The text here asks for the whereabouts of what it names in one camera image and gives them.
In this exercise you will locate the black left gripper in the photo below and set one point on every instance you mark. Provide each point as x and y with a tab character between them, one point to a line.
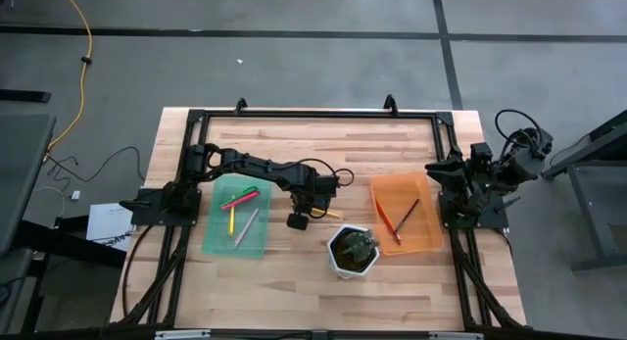
313	188

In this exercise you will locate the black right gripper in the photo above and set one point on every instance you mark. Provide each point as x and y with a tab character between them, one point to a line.
479	163

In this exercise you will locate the yellow pencil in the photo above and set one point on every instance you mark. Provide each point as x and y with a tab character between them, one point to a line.
330	214

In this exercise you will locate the silver pen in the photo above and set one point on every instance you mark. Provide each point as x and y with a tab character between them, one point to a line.
246	228

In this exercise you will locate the pink pen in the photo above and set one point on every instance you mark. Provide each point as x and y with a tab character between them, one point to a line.
242	200

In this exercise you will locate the green pen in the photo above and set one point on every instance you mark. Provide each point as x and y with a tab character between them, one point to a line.
240	195

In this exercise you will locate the yellow pen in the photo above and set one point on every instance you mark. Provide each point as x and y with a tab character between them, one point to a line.
231	222

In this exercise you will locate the dark red pencil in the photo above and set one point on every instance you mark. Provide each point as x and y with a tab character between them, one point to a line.
407	215

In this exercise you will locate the orange pencil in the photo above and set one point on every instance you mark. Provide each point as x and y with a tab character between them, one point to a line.
387	221

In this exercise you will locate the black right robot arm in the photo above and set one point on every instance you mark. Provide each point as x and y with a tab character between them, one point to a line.
524	166

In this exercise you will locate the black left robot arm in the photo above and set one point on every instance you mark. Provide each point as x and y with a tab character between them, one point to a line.
255	166

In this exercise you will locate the green translucent plastic bin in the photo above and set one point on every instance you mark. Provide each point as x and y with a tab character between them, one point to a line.
259	242

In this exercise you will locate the white hexagonal planter pot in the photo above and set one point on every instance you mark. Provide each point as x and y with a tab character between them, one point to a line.
335	247

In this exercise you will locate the small green cactus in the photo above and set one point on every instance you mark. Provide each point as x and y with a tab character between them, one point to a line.
359	246

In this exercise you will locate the orange translucent plastic bin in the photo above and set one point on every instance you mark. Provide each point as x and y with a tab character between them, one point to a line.
421	237

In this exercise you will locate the black metal stand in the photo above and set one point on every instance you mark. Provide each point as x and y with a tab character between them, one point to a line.
602	208

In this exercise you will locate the white paper sheet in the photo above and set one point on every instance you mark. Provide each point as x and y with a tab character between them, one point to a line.
105	227

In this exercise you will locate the small white adapter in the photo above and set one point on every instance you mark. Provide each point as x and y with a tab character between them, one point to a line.
76	195

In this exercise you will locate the dark grey desk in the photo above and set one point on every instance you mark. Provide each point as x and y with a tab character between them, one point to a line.
24	173

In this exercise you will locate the black flat bar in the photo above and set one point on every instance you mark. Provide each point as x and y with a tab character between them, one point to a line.
24	96

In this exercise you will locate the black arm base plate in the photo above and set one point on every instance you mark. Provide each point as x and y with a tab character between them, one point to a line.
495	220
147	216

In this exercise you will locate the black frame clamp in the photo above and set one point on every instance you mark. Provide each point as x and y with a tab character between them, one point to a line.
390	104
241	105

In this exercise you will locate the black aluminium table frame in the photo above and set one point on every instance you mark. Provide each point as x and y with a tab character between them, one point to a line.
318	114

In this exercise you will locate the silver bracket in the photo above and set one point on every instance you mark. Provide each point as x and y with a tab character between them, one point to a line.
455	335
181	334

